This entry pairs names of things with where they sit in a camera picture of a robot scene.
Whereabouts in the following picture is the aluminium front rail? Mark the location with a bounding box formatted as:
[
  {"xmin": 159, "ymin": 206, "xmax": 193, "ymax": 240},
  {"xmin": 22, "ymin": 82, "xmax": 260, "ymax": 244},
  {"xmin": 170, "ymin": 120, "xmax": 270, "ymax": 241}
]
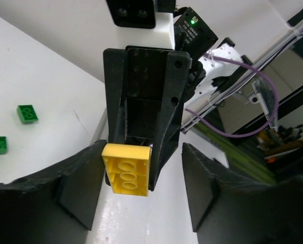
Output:
[{"xmin": 180, "ymin": 15, "xmax": 303, "ymax": 135}]

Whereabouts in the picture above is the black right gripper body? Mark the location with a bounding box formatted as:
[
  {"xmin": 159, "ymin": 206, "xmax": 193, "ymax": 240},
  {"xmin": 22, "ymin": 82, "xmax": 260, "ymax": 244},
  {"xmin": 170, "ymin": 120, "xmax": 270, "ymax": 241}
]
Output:
[{"xmin": 106, "ymin": 0, "xmax": 156, "ymax": 28}]

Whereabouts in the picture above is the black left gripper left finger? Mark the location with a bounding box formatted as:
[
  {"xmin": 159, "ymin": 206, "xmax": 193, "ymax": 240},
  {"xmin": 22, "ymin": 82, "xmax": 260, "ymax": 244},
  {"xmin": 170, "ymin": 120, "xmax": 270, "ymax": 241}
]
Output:
[{"xmin": 0, "ymin": 140, "xmax": 106, "ymax": 243}]

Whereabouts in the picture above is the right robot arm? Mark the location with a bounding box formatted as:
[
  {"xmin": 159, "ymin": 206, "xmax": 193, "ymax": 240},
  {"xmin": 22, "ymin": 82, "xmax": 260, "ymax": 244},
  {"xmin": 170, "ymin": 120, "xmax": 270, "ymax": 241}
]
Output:
[{"xmin": 102, "ymin": 1, "xmax": 249, "ymax": 196}]

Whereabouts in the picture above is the yellow long lego brick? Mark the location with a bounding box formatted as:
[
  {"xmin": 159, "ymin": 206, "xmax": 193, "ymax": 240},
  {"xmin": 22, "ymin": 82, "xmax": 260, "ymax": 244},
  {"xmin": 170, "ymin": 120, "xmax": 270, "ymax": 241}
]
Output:
[{"xmin": 102, "ymin": 143, "xmax": 152, "ymax": 197}]

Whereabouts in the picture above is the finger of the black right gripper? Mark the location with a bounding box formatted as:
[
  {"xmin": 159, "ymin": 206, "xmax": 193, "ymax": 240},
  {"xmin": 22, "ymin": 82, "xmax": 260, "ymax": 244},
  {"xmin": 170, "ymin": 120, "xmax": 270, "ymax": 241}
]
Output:
[
  {"xmin": 102, "ymin": 47, "xmax": 131, "ymax": 189},
  {"xmin": 149, "ymin": 51, "xmax": 191, "ymax": 191}
]

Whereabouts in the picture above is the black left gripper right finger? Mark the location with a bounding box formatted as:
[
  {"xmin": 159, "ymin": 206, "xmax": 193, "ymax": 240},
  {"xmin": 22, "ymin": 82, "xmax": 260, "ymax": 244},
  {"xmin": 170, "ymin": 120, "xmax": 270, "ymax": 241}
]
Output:
[{"xmin": 182, "ymin": 143, "xmax": 303, "ymax": 243}]

